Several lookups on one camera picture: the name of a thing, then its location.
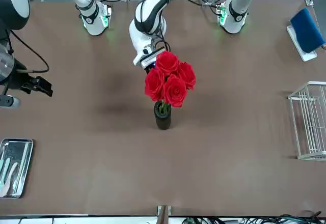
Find light green fork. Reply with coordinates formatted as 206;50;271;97
0;157;11;188

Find black cylindrical vase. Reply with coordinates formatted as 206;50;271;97
153;101;172;131

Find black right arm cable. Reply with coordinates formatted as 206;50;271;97
10;27;50;72

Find red rose bouquet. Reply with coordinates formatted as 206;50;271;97
144;50;197;114

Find metal chopsticks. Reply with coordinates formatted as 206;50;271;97
11;142;29;193

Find beige wooden spoon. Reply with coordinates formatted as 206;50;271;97
0;162;19;197

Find metal tray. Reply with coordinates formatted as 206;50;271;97
0;138;34;199

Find aluminium frame post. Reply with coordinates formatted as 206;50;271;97
157;205;172;224

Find white wire basket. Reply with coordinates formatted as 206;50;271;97
287;81;326;161

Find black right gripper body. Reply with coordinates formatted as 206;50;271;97
2;58;31;90

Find blue-topped white stand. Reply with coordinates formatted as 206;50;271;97
287;8;326;62

